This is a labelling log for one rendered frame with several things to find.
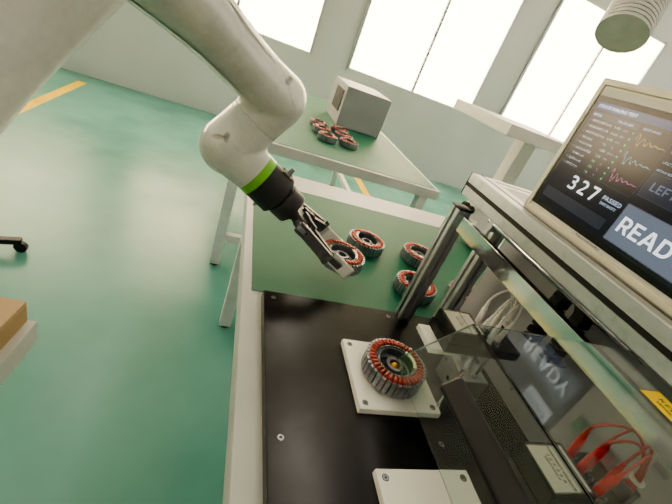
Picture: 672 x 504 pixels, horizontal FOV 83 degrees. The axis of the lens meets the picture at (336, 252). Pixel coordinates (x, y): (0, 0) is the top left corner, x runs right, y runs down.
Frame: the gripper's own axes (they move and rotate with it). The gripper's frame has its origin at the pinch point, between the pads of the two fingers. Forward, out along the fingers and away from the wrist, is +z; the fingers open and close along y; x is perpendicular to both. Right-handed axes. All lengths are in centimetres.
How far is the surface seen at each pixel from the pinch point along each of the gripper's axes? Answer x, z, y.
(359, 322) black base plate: 2.5, 5.7, -16.9
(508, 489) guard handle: -16, -19, -66
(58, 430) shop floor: 101, -9, 4
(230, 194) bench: 47, -6, 104
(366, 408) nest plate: 3.5, 2.3, -38.8
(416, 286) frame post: -10.7, 9.7, -13.3
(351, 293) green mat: 3.5, 7.7, -4.2
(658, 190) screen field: -44, -4, -40
